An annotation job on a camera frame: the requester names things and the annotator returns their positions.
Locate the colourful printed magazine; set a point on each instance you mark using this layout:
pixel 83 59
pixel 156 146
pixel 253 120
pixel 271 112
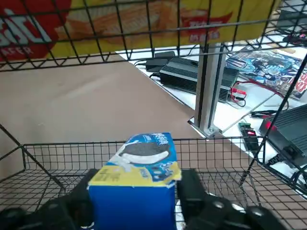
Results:
pixel 263 64

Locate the blue Oreo cookie box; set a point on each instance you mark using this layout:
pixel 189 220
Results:
pixel 132 206

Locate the black power supply red light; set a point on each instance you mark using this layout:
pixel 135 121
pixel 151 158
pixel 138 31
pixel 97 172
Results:
pixel 292 129

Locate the grey finned power supply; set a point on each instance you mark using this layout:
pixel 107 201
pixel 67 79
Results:
pixel 182 72

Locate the yellow red wafer box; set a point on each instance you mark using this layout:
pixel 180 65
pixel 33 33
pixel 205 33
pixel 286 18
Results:
pixel 144 14

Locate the aluminium camera post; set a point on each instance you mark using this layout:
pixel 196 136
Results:
pixel 211 83

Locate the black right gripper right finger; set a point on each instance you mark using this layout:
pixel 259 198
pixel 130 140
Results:
pixel 211 213

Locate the black power brick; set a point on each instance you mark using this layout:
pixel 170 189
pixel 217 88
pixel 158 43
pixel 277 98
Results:
pixel 158 62

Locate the small black module red light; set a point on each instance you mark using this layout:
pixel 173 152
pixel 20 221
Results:
pixel 250 139

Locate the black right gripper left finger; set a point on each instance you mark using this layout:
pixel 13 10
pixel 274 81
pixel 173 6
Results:
pixel 55 213

